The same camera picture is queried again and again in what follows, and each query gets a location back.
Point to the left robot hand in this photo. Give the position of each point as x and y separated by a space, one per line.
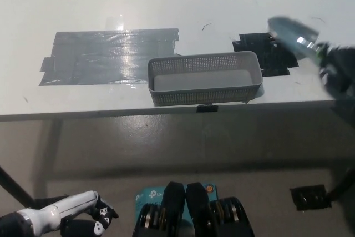
75 205

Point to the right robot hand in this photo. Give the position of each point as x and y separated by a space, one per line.
339 67

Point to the grey perforated plastic basket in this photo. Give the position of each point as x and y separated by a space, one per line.
194 98

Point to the black table leg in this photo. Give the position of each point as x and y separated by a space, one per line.
344 182
15 189

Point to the black tape patch on desk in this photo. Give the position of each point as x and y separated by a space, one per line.
266 54

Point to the small black tape strip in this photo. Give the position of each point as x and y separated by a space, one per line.
207 108

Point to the teal router box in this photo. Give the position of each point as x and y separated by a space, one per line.
149 195

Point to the black floor tape patch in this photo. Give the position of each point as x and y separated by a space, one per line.
309 198
59 198

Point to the grey duct tape patch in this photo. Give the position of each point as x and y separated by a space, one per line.
97 59

